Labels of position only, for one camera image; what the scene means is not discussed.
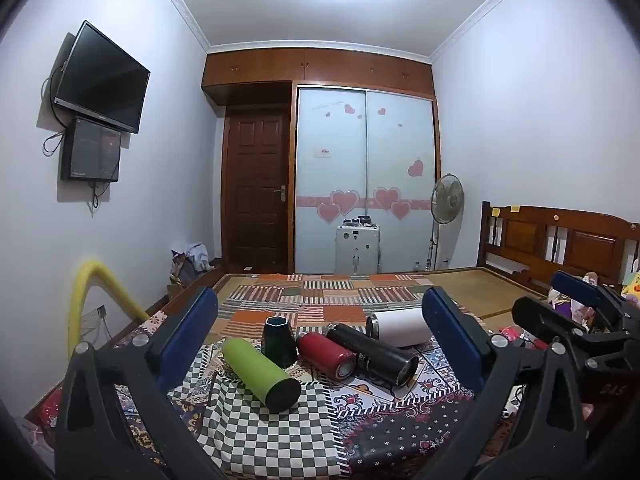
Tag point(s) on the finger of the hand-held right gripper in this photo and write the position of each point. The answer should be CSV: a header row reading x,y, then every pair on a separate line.
x,y
575,287
540,316

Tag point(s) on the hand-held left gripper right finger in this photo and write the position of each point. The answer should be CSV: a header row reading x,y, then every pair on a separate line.
x,y
450,335

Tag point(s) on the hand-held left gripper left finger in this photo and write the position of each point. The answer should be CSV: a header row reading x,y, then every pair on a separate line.
x,y
192,332

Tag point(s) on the white cup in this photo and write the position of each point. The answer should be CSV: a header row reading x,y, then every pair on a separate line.
x,y
402,327

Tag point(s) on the black cup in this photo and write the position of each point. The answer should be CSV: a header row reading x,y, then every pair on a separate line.
x,y
375,355

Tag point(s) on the dark green hexagonal cup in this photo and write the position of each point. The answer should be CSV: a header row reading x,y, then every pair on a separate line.
x,y
280,342

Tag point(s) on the red cup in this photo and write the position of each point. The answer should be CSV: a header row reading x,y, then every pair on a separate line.
x,y
322,355

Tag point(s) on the wooden bed headboard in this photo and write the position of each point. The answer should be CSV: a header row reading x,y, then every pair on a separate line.
x,y
550,240

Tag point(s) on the woven straw mat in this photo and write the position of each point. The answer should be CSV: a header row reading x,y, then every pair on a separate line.
x,y
480,290

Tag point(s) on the yellow plush toy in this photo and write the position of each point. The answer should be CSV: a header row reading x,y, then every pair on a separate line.
x,y
633,287

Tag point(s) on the pile of clothes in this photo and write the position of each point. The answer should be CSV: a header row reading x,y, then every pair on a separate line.
x,y
192,260

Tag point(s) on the yellow foam tube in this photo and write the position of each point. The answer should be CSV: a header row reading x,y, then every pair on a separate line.
x,y
100,280

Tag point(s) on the floral patterned blanket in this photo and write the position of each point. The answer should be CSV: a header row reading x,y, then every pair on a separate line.
x,y
400,430

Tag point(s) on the white equipment case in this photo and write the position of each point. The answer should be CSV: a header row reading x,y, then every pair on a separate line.
x,y
357,250

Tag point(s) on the green checkered cloth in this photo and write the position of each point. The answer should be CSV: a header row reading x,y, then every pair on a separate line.
x,y
260,440

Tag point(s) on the patchwork striped blanket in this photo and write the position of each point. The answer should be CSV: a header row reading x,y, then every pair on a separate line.
x,y
325,300

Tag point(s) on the standing fan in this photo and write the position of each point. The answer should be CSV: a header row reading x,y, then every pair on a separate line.
x,y
448,200

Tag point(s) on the brown wooden door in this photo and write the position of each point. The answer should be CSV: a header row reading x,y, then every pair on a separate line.
x,y
255,185

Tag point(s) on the wooden wardrobe with heart stickers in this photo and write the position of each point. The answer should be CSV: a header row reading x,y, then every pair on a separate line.
x,y
365,160

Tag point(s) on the wall power outlet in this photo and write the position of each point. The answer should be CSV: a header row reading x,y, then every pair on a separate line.
x,y
95,316

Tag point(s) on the small black wall monitor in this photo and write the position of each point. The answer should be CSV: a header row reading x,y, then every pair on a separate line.
x,y
90,150

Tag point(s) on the wall-mounted black television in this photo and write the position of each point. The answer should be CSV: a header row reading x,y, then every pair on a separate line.
x,y
102,80

